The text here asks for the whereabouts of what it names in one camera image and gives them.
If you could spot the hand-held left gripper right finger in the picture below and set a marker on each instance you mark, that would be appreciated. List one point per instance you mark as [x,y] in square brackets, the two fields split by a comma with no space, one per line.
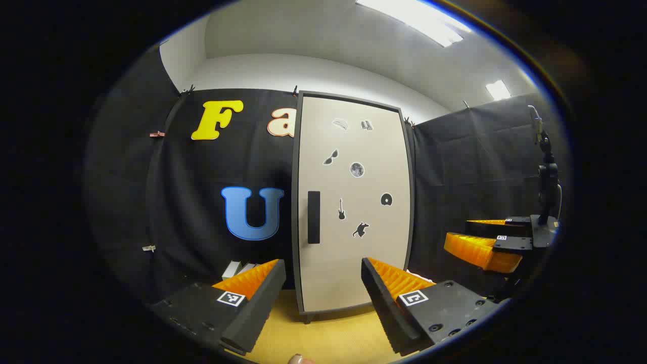
[386,308]

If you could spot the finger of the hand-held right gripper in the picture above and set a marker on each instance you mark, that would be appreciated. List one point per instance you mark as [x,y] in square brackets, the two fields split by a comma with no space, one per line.
[515,222]
[513,245]

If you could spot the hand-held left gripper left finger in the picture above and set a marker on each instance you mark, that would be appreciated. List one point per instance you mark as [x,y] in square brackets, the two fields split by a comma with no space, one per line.
[258,303]

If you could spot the grey cabinet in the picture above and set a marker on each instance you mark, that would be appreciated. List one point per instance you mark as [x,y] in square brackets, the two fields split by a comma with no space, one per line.
[295,212]

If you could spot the green book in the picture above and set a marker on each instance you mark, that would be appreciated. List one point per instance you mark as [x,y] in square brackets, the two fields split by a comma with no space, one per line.
[231,270]

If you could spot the small ceiling light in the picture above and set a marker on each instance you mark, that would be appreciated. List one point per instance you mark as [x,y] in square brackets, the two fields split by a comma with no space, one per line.
[498,90]

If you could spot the large ceiling light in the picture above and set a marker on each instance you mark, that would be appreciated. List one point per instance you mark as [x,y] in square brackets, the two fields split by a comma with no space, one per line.
[419,17]

